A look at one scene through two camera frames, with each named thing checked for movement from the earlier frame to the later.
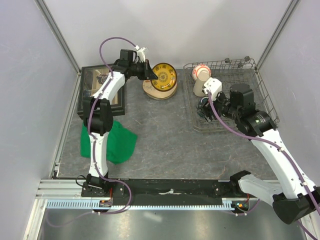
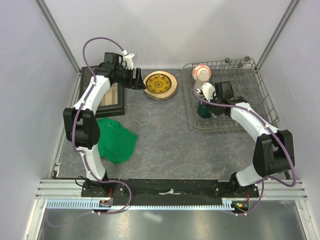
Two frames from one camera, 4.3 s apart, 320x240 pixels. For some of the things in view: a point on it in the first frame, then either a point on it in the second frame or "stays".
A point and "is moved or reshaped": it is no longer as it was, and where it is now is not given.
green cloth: (121, 143) stays
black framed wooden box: (91, 79) stays
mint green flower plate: (163, 98) stays
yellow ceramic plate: (166, 75) is moved or reshaped
